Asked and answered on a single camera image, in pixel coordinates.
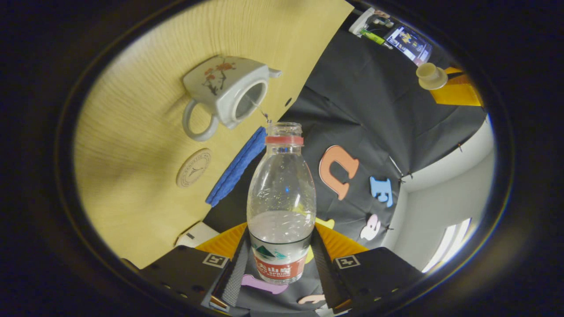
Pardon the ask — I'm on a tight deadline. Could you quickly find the green drink bottle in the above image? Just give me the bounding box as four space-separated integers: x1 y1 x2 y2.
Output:
359 28 387 46

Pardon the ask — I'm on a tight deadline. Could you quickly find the white floral teacup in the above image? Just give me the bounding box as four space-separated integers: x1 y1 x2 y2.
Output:
182 55 282 142

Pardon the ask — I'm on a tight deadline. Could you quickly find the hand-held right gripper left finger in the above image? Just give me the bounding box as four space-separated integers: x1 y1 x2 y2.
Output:
140 222 250 311

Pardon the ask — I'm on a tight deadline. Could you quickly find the clear plastic water bottle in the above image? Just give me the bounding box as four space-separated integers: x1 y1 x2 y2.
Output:
247 122 317 284

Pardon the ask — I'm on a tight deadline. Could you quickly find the blue folded towel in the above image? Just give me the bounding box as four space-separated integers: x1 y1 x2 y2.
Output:
205 126 267 208

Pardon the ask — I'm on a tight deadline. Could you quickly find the white toaster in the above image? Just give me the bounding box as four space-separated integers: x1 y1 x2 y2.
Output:
175 221 220 248

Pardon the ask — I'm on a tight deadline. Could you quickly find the ceiling light panel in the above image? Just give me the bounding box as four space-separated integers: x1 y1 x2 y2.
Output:
422 218 472 273

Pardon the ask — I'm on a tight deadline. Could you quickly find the black backdrop cloth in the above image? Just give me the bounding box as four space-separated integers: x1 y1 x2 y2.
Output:
203 13 487 314

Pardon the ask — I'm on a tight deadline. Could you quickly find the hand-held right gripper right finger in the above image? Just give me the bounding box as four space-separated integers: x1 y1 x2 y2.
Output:
311 222 423 314

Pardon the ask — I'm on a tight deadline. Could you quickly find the computer monitor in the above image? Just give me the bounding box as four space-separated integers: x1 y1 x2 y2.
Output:
384 24 433 66

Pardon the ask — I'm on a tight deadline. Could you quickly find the round wooden coaster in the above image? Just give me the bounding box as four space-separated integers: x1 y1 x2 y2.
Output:
176 148 212 188

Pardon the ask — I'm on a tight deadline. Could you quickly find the white teacup lid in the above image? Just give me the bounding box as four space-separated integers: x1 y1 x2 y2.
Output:
416 63 448 90

